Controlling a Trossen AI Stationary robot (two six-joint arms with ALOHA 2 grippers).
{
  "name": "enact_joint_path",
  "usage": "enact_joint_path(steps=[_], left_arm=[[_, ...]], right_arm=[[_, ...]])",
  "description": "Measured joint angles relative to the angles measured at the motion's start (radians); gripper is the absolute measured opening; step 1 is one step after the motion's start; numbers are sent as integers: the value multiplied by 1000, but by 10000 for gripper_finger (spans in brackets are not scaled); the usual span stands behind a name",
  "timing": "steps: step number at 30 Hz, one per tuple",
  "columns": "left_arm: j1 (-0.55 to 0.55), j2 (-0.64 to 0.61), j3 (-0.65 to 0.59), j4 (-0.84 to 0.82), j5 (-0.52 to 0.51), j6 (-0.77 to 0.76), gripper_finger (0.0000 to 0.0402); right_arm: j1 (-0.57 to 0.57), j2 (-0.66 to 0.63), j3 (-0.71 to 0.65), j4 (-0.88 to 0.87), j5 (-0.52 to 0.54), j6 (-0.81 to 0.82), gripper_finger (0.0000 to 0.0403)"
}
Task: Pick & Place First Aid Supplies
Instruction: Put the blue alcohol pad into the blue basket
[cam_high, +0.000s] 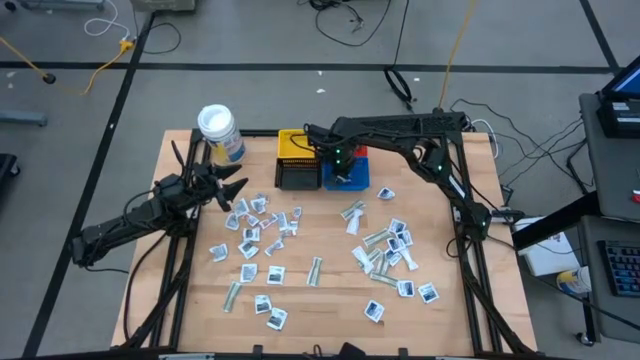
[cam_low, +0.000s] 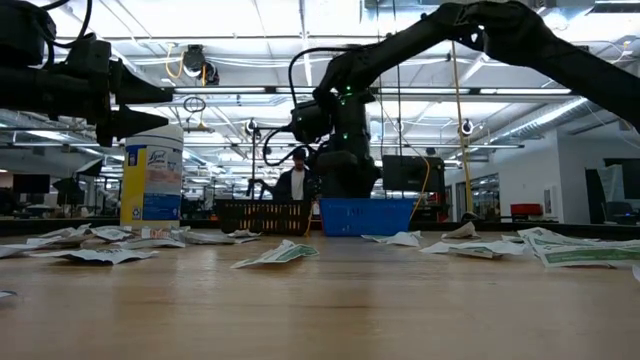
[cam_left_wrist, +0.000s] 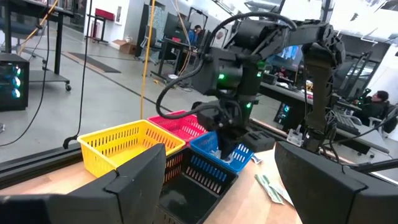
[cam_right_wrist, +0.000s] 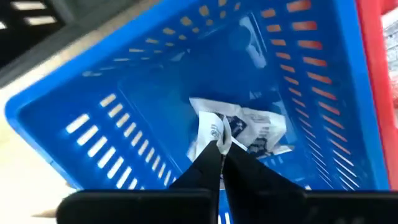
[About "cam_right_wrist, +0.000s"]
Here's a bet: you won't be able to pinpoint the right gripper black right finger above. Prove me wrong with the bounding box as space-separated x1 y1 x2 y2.
222 142 398 224

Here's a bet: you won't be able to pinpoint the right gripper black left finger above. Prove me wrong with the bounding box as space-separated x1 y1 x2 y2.
57 139 223 224

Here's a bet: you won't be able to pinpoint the white blue alcohol pad packet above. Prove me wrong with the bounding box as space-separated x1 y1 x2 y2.
186 110 233 162
188 97 294 159

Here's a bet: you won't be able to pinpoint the blue slotted plastic basket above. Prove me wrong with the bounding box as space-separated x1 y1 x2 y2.
4 0 391 224

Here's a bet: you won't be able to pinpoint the red slotted plastic basket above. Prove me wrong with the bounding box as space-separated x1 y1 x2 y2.
354 0 398 190

